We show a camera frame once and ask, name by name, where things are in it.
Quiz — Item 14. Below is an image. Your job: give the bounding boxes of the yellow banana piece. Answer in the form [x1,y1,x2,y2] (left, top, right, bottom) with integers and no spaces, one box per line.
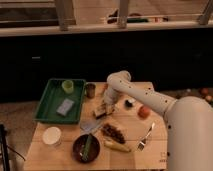
[104,140,131,152]

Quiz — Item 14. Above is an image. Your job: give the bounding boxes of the white paper cup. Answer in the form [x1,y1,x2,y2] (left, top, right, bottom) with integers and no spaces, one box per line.
[42,127,62,146]

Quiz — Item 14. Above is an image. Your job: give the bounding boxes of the orange fruit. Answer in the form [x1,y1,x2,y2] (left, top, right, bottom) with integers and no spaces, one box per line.
[138,106,151,119]

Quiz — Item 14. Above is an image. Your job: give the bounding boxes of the dark brown bowl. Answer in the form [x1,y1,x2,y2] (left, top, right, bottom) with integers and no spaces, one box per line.
[72,134,100,163]

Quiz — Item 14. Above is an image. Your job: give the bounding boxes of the black stand leg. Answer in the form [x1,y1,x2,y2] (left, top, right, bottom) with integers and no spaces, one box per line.
[0,124,10,171]

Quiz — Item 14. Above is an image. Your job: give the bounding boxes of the grey folded cloth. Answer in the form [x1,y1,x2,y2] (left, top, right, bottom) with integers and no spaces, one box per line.
[80,120,102,134]

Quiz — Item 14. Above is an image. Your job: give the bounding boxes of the metal cup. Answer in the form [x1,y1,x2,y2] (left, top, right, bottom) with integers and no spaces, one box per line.
[86,83,96,99]

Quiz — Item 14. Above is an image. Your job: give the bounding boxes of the light green plastic cup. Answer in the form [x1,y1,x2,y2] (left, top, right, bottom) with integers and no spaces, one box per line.
[62,80,74,94]

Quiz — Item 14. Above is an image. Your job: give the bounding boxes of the grey sponge block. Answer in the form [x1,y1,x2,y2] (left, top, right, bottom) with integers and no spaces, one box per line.
[56,99,74,116]

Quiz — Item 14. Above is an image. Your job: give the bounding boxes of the green plastic tray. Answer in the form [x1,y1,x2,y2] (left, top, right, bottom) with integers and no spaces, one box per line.
[35,78,86,124]

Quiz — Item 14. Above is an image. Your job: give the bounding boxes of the green stick in bowl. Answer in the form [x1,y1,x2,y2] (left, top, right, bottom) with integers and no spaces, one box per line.
[82,134,92,161]

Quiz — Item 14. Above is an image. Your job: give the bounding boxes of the silver fork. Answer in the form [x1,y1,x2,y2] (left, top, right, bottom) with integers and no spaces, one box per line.
[138,122,155,151]

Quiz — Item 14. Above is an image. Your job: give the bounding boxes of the wooden board eraser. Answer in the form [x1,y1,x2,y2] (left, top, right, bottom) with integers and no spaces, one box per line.
[94,104,107,119]

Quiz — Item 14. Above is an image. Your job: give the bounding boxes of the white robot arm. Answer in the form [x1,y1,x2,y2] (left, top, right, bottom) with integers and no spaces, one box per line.
[104,71,213,171]

